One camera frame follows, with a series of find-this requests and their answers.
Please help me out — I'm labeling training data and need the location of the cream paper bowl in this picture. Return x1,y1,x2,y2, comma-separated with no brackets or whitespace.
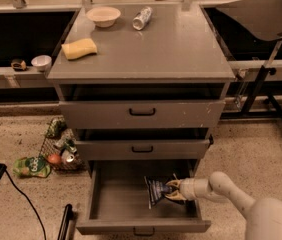
86,6,121,28

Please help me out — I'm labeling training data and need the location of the grey bottom drawer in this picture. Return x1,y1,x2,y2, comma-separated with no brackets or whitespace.
77,160,211,236

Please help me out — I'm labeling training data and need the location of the grey middle drawer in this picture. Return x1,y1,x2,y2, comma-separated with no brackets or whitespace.
76,139,209,161

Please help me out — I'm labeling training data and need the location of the black cable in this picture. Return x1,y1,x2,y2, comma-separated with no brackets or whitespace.
0,159,48,240

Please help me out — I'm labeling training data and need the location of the grey top drawer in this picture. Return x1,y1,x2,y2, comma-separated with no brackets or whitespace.
59,100,225,129

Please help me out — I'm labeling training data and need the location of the small white cup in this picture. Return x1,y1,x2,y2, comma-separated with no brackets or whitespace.
31,55,52,72

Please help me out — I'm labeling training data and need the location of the blue chip bag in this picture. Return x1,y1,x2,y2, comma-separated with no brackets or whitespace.
143,174,186,210

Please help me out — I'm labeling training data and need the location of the black stand tray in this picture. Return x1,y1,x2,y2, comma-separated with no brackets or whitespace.
207,0,282,119

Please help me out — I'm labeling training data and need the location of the grey drawer cabinet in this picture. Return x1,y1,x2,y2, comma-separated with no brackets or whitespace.
46,2,237,172

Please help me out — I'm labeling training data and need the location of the black wire basket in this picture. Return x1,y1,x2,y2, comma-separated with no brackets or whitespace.
39,129,85,173

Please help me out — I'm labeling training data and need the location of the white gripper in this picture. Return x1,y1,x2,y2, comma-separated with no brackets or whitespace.
166,178,209,201

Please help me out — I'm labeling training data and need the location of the green snack bag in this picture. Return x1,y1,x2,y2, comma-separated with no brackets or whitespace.
13,156,51,178

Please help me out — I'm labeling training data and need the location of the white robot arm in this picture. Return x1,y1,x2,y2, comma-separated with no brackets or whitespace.
166,171,282,240

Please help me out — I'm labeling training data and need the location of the silver can in basket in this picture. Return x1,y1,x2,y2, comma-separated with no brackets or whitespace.
61,150,76,165

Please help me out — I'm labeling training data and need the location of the grey drawer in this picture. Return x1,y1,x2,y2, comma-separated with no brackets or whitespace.
77,160,211,236
76,139,209,161
59,100,225,129

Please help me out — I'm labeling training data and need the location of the yellow sponge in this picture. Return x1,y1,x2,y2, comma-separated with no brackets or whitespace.
61,38,98,60

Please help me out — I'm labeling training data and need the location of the black bar on floor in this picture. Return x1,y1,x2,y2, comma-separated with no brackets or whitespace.
57,204,74,240

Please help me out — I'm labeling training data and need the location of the green bag in basket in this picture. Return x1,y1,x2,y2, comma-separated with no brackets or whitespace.
45,118,67,138

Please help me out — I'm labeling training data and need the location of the red apple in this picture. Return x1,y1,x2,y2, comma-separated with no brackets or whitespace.
47,154,62,165

